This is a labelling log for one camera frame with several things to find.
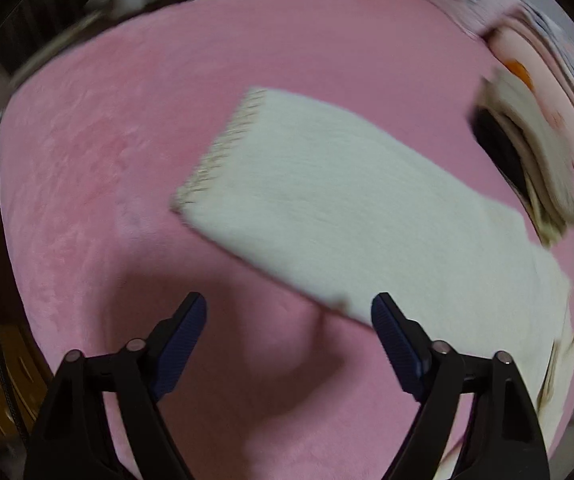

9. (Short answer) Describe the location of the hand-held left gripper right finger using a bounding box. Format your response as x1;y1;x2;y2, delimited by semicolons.
371;292;550;480

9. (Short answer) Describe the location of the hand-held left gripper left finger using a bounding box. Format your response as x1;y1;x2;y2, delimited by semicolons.
23;291;208;480

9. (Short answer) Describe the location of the white fluffy garment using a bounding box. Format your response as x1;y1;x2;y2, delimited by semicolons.
169;87;574;480

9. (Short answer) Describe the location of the pink plush bed blanket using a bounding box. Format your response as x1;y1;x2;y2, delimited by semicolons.
0;0;574;480

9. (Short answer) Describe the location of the black folded garment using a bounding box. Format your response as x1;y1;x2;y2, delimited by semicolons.
471;107;535;198

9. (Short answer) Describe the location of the beige folded garment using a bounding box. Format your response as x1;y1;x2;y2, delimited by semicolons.
469;67;574;248

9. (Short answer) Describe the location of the pink printed folded quilt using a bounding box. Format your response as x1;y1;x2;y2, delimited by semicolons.
417;0;574;133

